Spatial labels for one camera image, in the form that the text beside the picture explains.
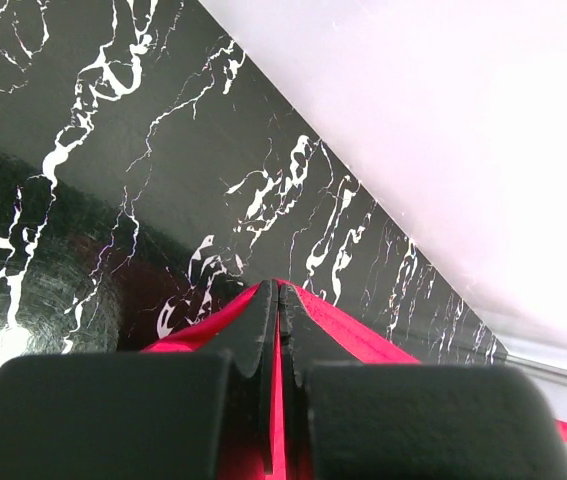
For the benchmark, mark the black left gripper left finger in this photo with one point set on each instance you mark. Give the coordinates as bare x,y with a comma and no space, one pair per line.
196,406

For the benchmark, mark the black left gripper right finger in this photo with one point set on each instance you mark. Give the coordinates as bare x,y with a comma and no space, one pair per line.
354,415

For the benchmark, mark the red t shirt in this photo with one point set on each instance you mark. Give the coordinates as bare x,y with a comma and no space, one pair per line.
344,329

